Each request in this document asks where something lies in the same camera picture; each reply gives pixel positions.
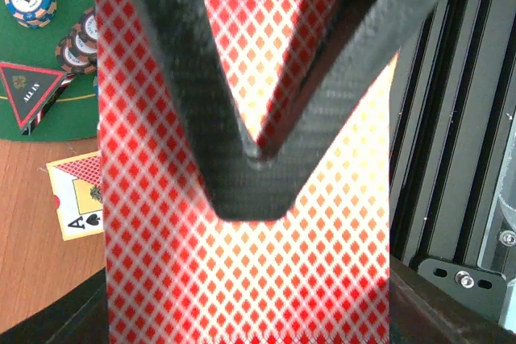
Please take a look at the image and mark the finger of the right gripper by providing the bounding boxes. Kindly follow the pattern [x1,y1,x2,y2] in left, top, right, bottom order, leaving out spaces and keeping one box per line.
[132,0,298,222]
[257,0,438,160]

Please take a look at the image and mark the yellow playing card box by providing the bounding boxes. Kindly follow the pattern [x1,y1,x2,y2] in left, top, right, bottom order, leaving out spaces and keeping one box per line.
[46,151,104,241]

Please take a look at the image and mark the round green poker mat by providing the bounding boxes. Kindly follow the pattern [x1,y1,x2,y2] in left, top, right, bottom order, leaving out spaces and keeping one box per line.
[1,0,98,142]

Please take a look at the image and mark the red-backed playing card deck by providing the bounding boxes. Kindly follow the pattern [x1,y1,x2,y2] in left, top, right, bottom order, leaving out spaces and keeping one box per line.
[96,0,395,343]

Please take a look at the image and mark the black triangular all-in marker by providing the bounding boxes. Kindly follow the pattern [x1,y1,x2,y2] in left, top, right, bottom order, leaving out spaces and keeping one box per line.
[1,61,75,135]

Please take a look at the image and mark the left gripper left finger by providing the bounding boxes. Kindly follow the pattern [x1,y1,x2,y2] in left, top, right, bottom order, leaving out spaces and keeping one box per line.
[1,269,109,343]

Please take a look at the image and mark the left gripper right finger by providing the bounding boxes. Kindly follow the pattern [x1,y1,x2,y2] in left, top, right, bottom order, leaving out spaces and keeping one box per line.
[389,257,515,343]

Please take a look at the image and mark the black aluminium frame rail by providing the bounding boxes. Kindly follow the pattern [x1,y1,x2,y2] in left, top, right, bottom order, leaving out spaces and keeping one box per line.
[389,0,515,329]

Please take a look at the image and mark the spread black red chips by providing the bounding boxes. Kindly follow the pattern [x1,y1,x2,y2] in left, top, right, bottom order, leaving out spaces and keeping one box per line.
[55,7,98,75]

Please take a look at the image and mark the light blue chip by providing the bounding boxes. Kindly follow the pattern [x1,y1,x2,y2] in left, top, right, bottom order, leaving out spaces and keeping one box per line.
[4,0,57,29]

